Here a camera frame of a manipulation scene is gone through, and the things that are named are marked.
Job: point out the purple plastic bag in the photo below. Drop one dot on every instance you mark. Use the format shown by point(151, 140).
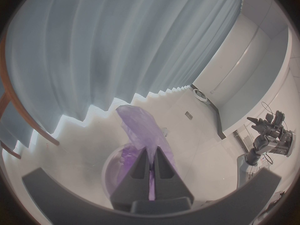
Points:
point(140, 123)

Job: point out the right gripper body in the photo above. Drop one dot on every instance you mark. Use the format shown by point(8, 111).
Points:
point(266, 127)

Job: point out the white round device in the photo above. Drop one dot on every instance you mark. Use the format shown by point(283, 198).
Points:
point(199, 95)

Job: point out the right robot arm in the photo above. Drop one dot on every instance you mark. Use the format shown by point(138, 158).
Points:
point(260, 145)

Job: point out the white trash bin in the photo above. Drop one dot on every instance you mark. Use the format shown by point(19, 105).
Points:
point(110, 172)

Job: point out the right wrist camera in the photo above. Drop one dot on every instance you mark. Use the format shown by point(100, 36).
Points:
point(279, 117)

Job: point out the blue-grey curtain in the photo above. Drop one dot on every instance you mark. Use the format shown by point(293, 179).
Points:
point(117, 43)

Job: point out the crumpled white paper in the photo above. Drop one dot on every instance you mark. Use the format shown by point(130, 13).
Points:
point(165, 131)

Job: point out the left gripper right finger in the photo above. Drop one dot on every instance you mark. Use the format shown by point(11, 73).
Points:
point(173, 189)

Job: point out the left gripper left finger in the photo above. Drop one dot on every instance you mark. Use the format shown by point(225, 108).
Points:
point(131, 189)

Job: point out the white cushioned wooden chair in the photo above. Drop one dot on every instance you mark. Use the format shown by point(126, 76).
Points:
point(52, 139)

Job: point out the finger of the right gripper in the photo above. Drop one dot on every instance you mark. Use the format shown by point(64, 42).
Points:
point(257, 128)
point(253, 120)

